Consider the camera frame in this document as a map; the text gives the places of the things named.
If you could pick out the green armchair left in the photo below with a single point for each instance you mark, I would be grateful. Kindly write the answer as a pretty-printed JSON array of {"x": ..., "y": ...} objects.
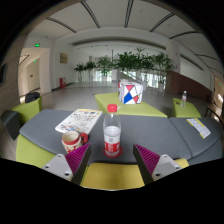
[{"x": 28, "y": 110}]

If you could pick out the green yellow ottoman left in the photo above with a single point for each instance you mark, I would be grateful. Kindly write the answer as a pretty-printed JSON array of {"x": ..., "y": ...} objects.
[{"x": 142, "y": 109}]

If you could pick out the water bottle red cap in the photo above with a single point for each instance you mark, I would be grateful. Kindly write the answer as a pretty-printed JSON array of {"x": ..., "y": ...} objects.
[{"x": 112, "y": 132}]

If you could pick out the red white mug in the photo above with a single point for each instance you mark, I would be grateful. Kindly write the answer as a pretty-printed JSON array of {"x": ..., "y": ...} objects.
[{"x": 72, "y": 140}]

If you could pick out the long wooden bench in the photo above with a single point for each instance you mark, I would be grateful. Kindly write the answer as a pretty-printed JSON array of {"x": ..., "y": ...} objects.
[{"x": 216, "y": 111}]

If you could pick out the far small water bottle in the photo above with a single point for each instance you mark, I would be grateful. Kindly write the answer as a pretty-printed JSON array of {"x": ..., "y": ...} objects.
[{"x": 183, "y": 100}]

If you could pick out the potted plants row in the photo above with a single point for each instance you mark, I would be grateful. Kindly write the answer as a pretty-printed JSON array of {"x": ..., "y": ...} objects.
[{"x": 159, "y": 64}]

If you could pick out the black bag on chair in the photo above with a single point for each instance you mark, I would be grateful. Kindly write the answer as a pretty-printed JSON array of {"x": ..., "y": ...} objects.
[{"x": 32, "y": 97}]

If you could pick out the geometric patterned box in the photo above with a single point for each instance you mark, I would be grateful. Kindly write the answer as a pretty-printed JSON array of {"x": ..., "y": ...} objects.
[{"x": 130, "y": 92}]

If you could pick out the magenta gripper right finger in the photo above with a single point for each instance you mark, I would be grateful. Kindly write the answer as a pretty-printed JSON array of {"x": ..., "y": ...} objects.
[{"x": 153, "y": 166}]

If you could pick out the grey sofa seat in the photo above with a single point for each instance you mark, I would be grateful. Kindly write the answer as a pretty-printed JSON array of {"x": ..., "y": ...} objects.
[{"x": 38, "y": 141}]

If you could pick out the green ottoman right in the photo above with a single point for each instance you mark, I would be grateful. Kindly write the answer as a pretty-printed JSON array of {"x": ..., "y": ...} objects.
[{"x": 188, "y": 111}]

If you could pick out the colourful magazine near mug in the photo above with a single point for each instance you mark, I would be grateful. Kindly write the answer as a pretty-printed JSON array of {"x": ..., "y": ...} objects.
[{"x": 81, "y": 120}]

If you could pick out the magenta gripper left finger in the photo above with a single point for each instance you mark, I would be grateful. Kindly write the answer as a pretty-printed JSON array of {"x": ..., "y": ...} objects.
[{"x": 71, "y": 166}]

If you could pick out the red fire extinguisher box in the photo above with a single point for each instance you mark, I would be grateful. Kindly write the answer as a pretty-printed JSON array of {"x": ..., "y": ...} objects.
[{"x": 62, "y": 82}]

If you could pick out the yellow white booklet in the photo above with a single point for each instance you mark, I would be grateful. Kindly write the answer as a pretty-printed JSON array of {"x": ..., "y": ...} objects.
[{"x": 199, "y": 126}]

